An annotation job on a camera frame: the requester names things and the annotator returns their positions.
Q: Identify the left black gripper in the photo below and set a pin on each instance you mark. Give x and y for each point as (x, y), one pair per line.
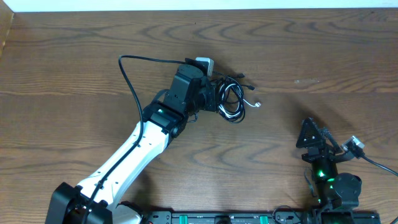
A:
(210, 98)

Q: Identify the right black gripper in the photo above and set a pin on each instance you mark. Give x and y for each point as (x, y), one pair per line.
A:
(316, 155)

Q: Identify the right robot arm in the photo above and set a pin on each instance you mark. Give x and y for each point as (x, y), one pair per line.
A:
(338, 193)

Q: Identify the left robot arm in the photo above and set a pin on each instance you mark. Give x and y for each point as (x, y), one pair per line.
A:
(96, 199)

